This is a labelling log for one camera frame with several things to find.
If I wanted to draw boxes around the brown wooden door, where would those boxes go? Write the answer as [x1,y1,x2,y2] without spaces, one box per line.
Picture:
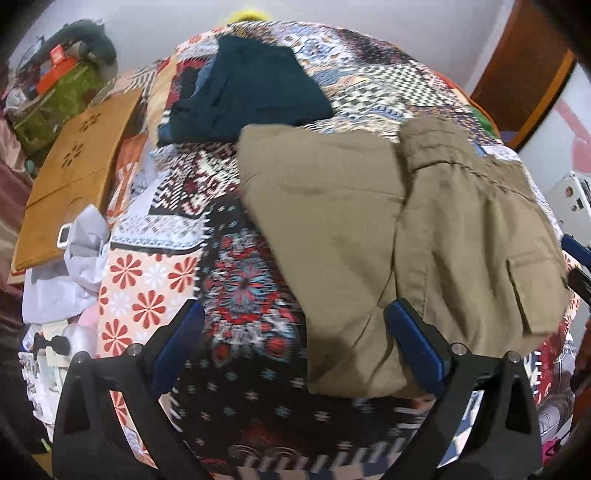
[468,0,578,148]

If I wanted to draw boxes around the grey plush toy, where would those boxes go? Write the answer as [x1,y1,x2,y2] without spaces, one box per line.
[39,21,118,66]

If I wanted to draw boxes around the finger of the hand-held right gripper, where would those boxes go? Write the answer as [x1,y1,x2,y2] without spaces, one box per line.
[561,234,591,269]
[568,267,591,308]

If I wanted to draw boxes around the yellow foam arch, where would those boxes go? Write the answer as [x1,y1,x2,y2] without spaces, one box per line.
[226,0,273,22]

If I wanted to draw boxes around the black screw knob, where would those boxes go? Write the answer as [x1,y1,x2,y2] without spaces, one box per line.
[34,335,70,357]

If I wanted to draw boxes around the patchwork printed blanket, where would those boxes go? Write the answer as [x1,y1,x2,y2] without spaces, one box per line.
[95,21,583,480]

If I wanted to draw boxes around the green patterned storage box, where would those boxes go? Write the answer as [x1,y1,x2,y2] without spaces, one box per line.
[11,62,114,155]

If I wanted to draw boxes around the flat orange box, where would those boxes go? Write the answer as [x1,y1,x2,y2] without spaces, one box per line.
[36,58,77,93]

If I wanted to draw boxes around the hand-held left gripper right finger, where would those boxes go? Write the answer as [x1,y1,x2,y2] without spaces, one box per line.
[383,298,542,480]

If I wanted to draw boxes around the dark navy folded garment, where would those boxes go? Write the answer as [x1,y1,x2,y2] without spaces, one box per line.
[157,34,334,147]

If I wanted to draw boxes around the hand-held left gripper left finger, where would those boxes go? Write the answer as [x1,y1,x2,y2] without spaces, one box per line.
[52,299,211,480]

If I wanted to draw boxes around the white appliance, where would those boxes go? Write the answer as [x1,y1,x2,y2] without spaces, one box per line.
[545,171,591,241]

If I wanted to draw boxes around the white crumpled cloth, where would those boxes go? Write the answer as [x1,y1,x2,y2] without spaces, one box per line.
[22,205,112,324]

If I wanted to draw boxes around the khaki pants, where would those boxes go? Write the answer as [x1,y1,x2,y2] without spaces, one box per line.
[238,117,573,398]

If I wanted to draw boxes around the wooden lap desk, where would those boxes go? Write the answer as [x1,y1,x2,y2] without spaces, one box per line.
[9,88,145,278]

